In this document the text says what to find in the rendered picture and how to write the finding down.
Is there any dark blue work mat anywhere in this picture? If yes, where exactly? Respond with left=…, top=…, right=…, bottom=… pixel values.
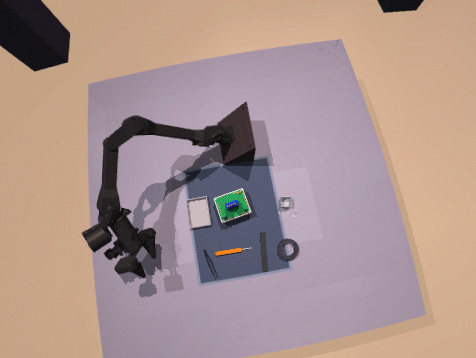
left=182, top=155, right=293, bottom=287

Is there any green circuit board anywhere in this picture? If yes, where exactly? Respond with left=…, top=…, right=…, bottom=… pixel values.
left=215, top=190, right=250, bottom=222

